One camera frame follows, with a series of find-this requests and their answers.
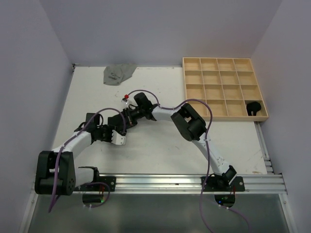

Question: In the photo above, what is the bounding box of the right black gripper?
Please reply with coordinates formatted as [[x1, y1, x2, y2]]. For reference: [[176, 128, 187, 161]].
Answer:
[[120, 108, 145, 132]]

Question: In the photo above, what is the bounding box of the black striped underwear grey waistband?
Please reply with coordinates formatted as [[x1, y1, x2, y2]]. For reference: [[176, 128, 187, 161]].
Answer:
[[107, 114, 135, 133]]

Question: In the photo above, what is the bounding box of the black underwear beige waistband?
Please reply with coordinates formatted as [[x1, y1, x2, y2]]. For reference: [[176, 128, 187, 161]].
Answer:
[[246, 101, 261, 117]]

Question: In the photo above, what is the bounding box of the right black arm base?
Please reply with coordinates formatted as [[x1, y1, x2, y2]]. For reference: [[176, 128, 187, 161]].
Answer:
[[201, 169, 245, 192]]

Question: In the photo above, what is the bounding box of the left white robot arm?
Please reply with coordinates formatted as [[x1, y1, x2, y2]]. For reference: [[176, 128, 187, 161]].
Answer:
[[35, 113, 115, 196]]

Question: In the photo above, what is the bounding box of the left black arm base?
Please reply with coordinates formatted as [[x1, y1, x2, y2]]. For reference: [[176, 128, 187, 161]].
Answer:
[[75, 166, 116, 192]]

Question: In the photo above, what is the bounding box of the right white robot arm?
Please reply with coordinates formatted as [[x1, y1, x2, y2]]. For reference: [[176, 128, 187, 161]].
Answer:
[[122, 92, 237, 191]]

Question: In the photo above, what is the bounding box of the grey crumpled underwear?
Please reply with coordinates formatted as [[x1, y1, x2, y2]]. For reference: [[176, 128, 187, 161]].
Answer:
[[103, 64, 138, 86]]

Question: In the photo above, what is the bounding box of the wooden compartment tray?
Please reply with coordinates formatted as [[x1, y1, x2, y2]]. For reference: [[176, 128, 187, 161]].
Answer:
[[182, 57, 269, 122]]

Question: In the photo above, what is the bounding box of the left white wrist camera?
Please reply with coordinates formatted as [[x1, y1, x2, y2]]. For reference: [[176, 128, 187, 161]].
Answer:
[[111, 130, 126, 146]]

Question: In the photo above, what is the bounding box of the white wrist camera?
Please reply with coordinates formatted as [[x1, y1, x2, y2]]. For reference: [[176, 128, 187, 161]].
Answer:
[[121, 94, 132, 108], [111, 130, 126, 146]]

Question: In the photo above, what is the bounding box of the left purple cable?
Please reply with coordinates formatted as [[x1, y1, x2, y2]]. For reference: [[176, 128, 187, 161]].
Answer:
[[48, 108, 127, 213]]

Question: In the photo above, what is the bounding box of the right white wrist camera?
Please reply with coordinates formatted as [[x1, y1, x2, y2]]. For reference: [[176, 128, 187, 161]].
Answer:
[[121, 94, 132, 108]]

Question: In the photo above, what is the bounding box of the aluminium mounting rail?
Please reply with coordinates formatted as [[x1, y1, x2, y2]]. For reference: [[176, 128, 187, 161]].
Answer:
[[73, 173, 287, 194]]

